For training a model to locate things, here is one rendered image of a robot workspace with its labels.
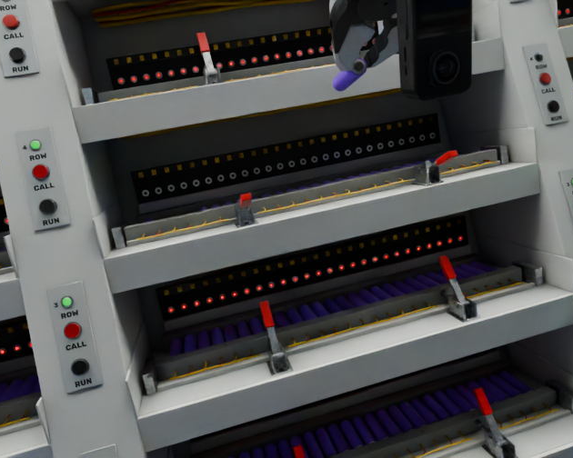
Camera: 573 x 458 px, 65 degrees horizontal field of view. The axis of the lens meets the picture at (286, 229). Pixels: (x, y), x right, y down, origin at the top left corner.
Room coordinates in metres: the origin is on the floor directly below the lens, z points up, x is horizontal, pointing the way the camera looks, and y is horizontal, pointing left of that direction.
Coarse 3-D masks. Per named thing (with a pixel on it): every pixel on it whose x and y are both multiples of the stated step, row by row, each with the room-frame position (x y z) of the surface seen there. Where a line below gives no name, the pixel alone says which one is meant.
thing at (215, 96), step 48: (192, 48) 0.72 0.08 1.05; (240, 48) 0.74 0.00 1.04; (288, 48) 0.76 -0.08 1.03; (480, 48) 0.64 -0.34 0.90; (96, 96) 0.61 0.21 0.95; (144, 96) 0.55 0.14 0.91; (192, 96) 0.56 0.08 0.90; (240, 96) 0.58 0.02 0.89; (288, 96) 0.59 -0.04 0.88; (336, 96) 0.60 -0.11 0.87
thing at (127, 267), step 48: (432, 144) 0.80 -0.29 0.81; (480, 144) 0.75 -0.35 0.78; (528, 144) 0.64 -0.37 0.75; (240, 192) 0.74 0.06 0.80; (384, 192) 0.63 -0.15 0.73; (432, 192) 0.61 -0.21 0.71; (480, 192) 0.63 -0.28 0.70; (528, 192) 0.65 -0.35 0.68; (192, 240) 0.55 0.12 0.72; (240, 240) 0.57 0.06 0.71; (288, 240) 0.58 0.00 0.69; (336, 240) 0.60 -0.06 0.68
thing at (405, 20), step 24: (408, 0) 0.29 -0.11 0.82; (432, 0) 0.29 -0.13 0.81; (456, 0) 0.29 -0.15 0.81; (408, 24) 0.29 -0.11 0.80; (432, 24) 0.29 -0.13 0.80; (456, 24) 0.30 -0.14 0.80; (408, 48) 0.30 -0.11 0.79; (432, 48) 0.30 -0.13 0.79; (456, 48) 0.30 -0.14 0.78; (408, 72) 0.31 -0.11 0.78; (432, 72) 0.30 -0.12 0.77; (456, 72) 0.31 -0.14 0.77; (408, 96) 0.33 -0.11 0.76; (432, 96) 0.31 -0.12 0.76
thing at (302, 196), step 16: (464, 160) 0.67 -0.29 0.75; (480, 160) 0.68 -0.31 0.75; (496, 160) 0.69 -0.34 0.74; (368, 176) 0.65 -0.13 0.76; (384, 176) 0.65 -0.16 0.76; (400, 176) 0.66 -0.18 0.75; (288, 192) 0.64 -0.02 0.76; (304, 192) 0.63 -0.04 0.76; (320, 192) 0.63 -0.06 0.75; (336, 192) 0.64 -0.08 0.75; (352, 192) 0.64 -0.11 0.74; (224, 208) 0.61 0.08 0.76; (256, 208) 0.62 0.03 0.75; (272, 208) 0.62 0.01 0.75; (144, 224) 0.59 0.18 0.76; (160, 224) 0.59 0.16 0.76; (176, 224) 0.60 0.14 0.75; (192, 224) 0.60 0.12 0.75; (128, 240) 0.59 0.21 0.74
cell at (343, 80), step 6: (360, 60) 0.44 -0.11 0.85; (354, 66) 0.44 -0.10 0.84; (360, 66) 0.44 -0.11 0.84; (366, 66) 0.44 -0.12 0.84; (342, 72) 0.46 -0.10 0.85; (348, 72) 0.44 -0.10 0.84; (354, 72) 0.44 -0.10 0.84; (360, 72) 0.44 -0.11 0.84; (336, 78) 0.48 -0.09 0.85; (342, 78) 0.46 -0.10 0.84; (348, 78) 0.45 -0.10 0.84; (354, 78) 0.45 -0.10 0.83; (336, 84) 0.49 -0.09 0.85; (342, 84) 0.47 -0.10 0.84; (348, 84) 0.47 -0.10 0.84; (342, 90) 0.50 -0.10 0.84
